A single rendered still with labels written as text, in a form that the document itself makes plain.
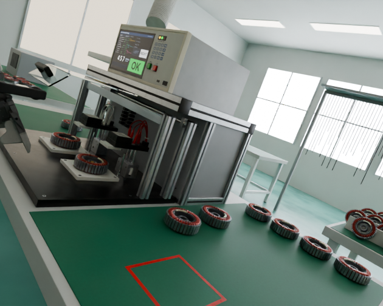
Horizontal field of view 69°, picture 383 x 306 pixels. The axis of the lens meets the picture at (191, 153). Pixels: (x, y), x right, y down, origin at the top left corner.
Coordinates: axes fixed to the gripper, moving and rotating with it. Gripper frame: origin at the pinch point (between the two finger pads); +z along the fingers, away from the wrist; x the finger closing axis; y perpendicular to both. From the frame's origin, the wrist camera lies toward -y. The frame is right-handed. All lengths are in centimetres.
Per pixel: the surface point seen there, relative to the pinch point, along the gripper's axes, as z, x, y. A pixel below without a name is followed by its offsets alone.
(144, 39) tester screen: -19, -12, -51
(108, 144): 9.5, 1.4, -23.2
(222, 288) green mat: 22, 59, -19
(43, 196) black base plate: 7.2, 18.2, 2.5
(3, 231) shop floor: 86, -86, 20
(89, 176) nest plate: 14.7, 7.1, -12.6
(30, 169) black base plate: 8.0, 0.6, 1.2
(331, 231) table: 76, 51, -108
